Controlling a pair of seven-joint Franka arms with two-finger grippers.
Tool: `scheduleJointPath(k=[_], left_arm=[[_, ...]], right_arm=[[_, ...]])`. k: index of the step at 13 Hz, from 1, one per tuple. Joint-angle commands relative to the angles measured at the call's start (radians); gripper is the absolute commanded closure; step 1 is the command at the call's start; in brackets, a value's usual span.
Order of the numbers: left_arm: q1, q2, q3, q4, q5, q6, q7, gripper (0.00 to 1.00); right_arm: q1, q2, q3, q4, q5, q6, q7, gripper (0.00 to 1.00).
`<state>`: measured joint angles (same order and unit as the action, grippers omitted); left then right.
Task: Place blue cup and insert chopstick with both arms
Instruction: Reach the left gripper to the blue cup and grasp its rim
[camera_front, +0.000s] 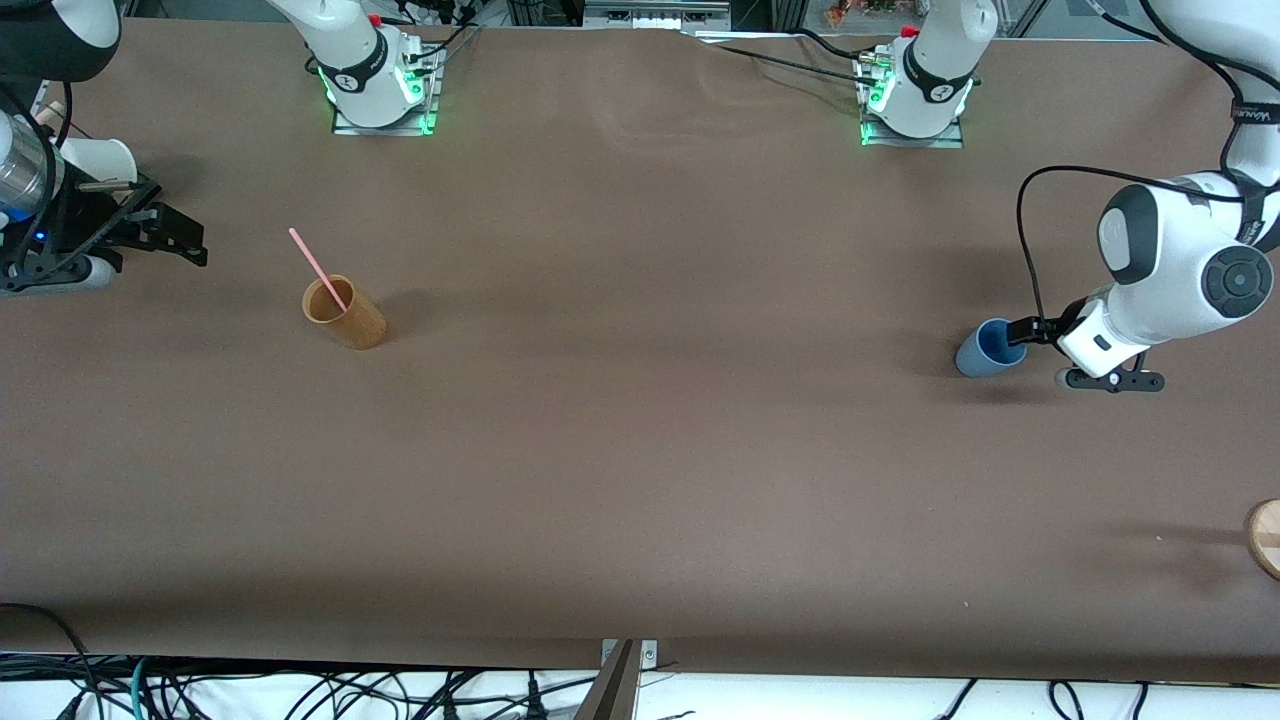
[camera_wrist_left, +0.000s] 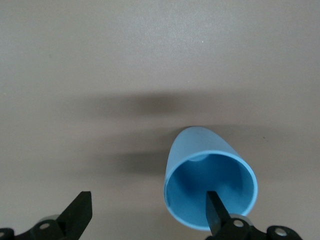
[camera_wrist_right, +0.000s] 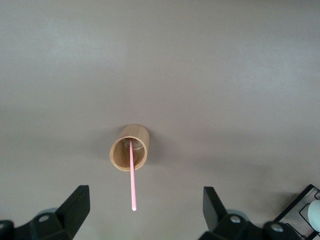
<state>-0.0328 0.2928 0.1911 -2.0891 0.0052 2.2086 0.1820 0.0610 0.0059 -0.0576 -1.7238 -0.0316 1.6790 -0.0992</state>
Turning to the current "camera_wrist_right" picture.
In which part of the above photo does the pink straw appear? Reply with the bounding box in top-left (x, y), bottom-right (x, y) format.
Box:
top-left (128, 140), bottom-right (138, 212)

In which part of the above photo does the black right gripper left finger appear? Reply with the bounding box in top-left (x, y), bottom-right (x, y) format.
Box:
top-left (0, 184), bottom-right (90, 240)

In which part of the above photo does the black wire rack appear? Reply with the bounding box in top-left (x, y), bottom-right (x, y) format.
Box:
top-left (273, 184), bottom-right (320, 240)

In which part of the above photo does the white cup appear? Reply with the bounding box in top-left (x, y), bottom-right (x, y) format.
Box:
top-left (307, 199), bottom-right (320, 231)

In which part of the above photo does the bamboo wooden cup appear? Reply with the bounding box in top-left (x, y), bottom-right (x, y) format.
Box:
top-left (109, 123), bottom-right (151, 172)

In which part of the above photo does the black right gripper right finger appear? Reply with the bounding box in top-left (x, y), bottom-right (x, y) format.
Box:
top-left (198, 186), bottom-right (266, 240)

